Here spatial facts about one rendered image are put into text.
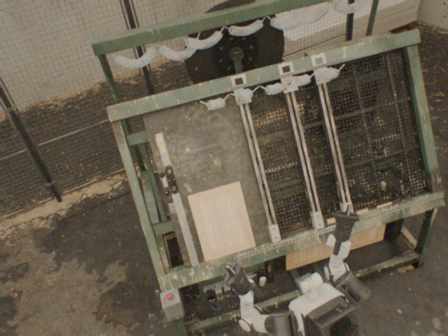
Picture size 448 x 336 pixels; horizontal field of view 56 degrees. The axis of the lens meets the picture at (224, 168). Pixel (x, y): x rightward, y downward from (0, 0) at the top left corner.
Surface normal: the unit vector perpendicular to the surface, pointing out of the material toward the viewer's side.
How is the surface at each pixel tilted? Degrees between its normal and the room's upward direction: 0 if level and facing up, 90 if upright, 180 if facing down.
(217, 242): 58
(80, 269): 0
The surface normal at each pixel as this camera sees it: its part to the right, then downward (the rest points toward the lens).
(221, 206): 0.16, 0.12
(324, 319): -0.30, -0.90
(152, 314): -0.13, -0.75
